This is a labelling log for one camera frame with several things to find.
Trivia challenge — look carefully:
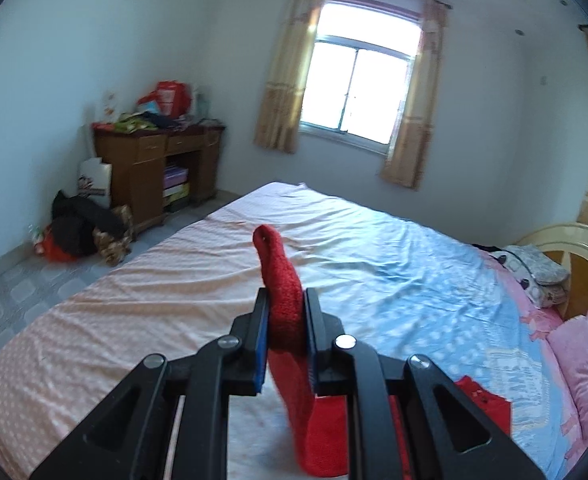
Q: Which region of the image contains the yellow and dark box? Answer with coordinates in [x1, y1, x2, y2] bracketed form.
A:
[163, 184, 191, 212]

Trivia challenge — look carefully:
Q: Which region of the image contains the white framed window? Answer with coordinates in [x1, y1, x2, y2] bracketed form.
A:
[299, 0, 425, 148]

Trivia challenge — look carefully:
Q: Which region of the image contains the purple box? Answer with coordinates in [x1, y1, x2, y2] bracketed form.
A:
[163, 166, 189, 191]

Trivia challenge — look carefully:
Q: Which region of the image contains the brown patterned cloth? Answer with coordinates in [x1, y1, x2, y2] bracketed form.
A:
[94, 205, 134, 267]

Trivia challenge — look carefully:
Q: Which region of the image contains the grey patterned pillow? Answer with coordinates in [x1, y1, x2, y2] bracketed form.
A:
[489, 245, 571, 309]

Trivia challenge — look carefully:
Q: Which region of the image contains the polka dot bed sheet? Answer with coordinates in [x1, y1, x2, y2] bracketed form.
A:
[0, 181, 575, 480]

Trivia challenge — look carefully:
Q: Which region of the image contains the dark folded garment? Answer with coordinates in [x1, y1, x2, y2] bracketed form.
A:
[141, 111, 181, 130]

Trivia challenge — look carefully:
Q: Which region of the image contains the red knitted sweater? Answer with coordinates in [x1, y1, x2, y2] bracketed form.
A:
[252, 225, 512, 478]

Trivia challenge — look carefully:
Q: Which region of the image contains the beige patterned curtain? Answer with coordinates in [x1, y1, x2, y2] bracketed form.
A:
[380, 0, 450, 191]
[254, 0, 332, 155]

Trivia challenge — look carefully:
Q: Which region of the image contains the white floral gift bag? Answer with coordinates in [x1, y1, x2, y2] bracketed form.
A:
[96, 90, 123, 124]

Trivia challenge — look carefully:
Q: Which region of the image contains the red plastic bag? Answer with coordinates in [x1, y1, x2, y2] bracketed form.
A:
[138, 81, 191, 118]

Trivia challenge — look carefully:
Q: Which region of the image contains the white paper shopping bag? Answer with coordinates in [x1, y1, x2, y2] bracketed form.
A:
[76, 157, 113, 209]

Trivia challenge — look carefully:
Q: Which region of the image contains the brown wooden desk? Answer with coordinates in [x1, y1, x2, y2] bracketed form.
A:
[92, 122, 227, 233]

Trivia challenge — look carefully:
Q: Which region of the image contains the pink pillow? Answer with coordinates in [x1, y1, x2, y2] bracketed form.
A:
[546, 300, 588, 442]

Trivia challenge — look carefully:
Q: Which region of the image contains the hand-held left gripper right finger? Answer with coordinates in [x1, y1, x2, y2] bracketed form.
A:
[303, 287, 546, 480]

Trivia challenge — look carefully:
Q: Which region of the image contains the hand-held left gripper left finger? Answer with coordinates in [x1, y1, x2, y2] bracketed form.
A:
[28, 287, 271, 480]

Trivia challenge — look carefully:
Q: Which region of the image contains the cream and wood headboard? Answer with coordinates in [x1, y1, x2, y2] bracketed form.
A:
[516, 222, 588, 322]

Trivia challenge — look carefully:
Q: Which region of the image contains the pink printed quilt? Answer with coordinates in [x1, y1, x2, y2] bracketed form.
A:
[474, 250, 588, 466]

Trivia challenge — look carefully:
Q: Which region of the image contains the green printed packet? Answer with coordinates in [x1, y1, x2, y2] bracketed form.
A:
[116, 112, 157, 134]

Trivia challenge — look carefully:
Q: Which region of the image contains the red cloth bundle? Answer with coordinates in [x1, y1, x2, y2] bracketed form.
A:
[41, 225, 82, 264]

